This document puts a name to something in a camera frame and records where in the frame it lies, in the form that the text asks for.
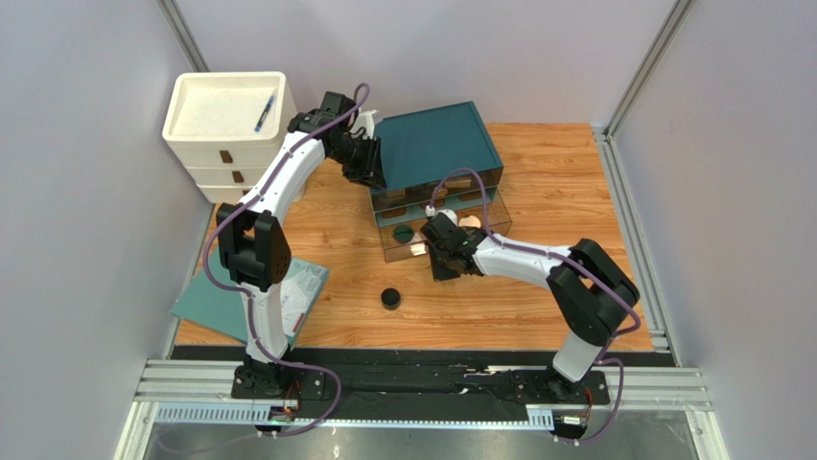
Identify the teal booklet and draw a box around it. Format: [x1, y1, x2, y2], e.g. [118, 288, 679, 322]
[171, 258, 330, 347]

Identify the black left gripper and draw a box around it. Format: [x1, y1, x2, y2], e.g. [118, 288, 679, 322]
[328, 135, 386, 192]

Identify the teal drawer organizer box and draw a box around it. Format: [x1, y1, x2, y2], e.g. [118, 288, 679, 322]
[368, 101, 505, 228]

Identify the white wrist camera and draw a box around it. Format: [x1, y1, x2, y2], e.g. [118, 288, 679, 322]
[425, 205, 458, 226]
[350, 110, 383, 139]

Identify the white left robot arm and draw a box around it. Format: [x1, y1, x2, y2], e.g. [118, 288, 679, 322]
[204, 82, 386, 391]

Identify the aluminium frame rail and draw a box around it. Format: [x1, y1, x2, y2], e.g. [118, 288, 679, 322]
[116, 349, 728, 459]

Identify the clear drawer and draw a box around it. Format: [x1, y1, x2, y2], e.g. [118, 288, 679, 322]
[370, 167, 503, 212]
[373, 187, 512, 263]

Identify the green round compact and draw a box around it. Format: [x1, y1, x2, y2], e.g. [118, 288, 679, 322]
[391, 224, 415, 244]

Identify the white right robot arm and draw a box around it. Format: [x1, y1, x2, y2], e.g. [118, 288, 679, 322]
[421, 214, 641, 384]

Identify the blue pen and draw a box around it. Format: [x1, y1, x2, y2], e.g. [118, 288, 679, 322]
[254, 93, 276, 133]

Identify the black round jar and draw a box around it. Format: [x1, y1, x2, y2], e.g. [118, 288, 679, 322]
[380, 287, 403, 311]

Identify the gold round jar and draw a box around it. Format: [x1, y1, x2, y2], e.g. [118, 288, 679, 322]
[458, 215, 482, 230]

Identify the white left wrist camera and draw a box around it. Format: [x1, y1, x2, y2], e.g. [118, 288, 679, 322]
[350, 110, 383, 139]

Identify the white drawer cabinet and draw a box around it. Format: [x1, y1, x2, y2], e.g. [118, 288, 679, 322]
[162, 72, 297, 204]

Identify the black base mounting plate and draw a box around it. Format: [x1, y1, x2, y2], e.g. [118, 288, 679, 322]
[230, 348, 614, 422]

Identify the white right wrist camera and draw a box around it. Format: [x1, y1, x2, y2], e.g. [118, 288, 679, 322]
[425, 205, 458, 226]

